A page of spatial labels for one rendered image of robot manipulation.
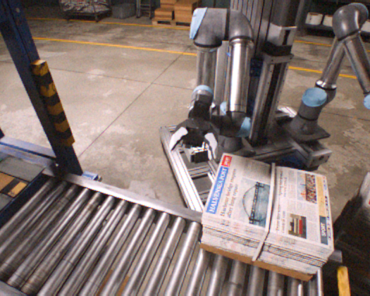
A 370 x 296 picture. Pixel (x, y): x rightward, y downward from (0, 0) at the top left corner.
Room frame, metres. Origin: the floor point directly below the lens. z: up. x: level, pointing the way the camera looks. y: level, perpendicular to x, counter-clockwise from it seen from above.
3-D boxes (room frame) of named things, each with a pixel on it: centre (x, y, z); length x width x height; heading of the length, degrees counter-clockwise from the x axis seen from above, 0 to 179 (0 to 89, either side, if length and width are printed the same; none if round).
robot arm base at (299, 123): (1.15, -0.70, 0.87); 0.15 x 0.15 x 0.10
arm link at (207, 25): (1.02, -0.10, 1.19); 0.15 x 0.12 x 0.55; 82
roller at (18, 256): (0.51, 0.58, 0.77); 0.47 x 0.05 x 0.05; 161
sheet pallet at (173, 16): (7.12, 0.16, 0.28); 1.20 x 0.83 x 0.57; 71
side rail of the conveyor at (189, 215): (0.60, 0.06, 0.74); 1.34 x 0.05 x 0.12; 71
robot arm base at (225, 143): (1.00, -0.23, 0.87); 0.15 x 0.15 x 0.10
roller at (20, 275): (0.49, 0.52, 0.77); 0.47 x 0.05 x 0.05; 161
